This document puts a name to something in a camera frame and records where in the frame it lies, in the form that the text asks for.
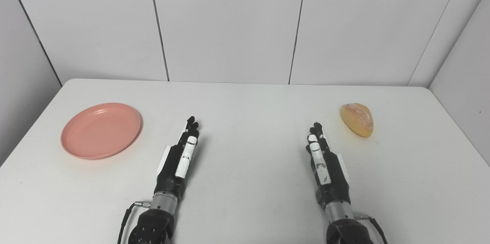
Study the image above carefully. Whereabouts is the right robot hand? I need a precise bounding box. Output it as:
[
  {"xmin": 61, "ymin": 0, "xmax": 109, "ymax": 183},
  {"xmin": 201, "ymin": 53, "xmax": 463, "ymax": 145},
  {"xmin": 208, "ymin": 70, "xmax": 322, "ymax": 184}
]
[{"xmin": 305, "ymin": 122, "xmax": 351, "ymax": 210}]

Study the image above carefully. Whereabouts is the golden bread roll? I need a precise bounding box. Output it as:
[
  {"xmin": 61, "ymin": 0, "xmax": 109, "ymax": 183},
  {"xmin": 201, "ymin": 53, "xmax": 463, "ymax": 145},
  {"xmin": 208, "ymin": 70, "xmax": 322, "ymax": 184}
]
[{"xmin": 340, "ymin": 103, "xmax": 374, "ymax": 138}]

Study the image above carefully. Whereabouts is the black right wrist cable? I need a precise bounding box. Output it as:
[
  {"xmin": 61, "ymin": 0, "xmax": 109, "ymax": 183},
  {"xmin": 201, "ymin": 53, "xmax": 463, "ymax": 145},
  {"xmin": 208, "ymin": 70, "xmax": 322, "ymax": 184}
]
[{"xmin": 354, "ymin": 213, "xmax": 388, "ymax": 244}]

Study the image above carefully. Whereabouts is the pink plastic plate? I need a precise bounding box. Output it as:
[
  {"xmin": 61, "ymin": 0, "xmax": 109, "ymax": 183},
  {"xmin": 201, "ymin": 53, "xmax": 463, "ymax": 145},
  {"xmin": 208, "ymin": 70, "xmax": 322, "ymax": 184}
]
[{"xmin": 60, "ymin": 102, "xmax": 142, "ymax": 160}]

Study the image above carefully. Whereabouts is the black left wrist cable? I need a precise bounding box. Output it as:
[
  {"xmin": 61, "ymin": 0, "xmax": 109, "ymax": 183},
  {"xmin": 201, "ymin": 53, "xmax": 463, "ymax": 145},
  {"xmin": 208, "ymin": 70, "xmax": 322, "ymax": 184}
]
[{"xmin": 117, "ymin": 200, "xmax": 151, "ymax": 244}]

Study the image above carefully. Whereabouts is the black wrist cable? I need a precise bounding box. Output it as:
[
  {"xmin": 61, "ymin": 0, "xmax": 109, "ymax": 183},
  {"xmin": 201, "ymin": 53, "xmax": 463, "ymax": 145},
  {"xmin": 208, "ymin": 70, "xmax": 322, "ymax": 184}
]
[
  {"xmin": 117, "ymin": 200, "xmax": 151, "ymax": 244},
  {"xmin": 354, "ymin": 213, "xmax": 388, "ymax": 244}
]

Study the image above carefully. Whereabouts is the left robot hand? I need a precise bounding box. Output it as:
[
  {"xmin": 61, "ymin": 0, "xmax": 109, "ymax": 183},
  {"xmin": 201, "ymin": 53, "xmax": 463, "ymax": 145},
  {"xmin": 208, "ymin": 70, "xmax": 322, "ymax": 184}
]
[{"xmin": 154, "ymin": 116, "xmax": 200, "ymax": 198}]

